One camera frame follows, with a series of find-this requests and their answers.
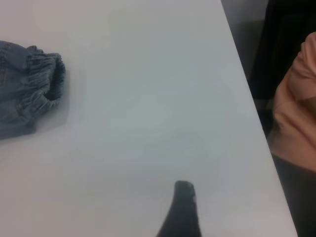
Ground black chair back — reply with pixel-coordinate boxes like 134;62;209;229
249;0;316;101

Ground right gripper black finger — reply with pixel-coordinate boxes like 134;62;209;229
155;180;202;237

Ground blue denim pants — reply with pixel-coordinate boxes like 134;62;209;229
0;40;67;141

